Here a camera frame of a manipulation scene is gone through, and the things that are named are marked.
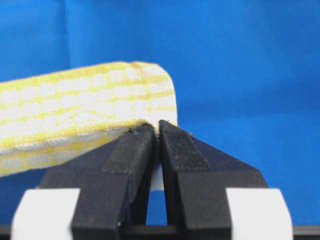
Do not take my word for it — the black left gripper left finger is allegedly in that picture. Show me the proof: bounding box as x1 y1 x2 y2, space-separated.
11 123 157 240

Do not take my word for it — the yellow checked towel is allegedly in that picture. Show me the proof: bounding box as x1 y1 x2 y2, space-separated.
0 61 178 177

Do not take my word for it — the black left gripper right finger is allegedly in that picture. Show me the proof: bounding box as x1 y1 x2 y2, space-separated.
157 119 294 240

